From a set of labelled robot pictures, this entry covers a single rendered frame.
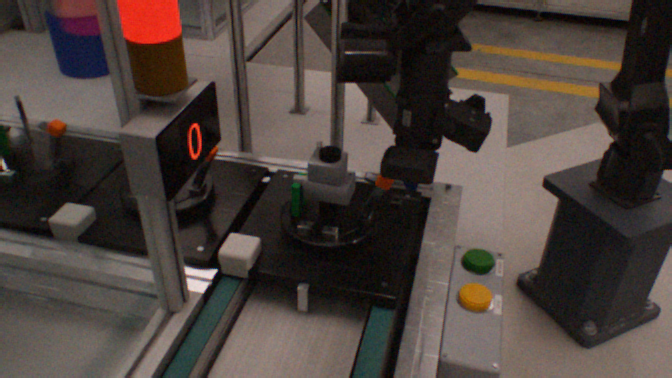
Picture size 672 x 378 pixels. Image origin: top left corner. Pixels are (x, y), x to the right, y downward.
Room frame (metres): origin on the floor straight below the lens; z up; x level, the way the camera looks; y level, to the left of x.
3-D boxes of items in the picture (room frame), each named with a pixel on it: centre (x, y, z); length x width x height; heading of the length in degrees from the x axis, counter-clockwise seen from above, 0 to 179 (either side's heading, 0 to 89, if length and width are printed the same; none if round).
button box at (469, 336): (0.54, -0.18, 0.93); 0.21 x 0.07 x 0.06; 166
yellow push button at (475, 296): (0.54, -0.18, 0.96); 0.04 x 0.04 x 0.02
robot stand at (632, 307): (0.65, -0.38, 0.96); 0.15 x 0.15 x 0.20; 27
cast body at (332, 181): (0.68, 0.02, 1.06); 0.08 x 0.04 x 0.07; 76
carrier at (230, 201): (0.74, 0.26, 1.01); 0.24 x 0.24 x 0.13; 76
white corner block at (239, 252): (0.60, 0.13, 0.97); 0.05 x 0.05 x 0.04; 76
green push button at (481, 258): (0.61, -0.20, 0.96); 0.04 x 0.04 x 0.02
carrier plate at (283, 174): (0.68, 0.01, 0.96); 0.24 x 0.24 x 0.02; 76
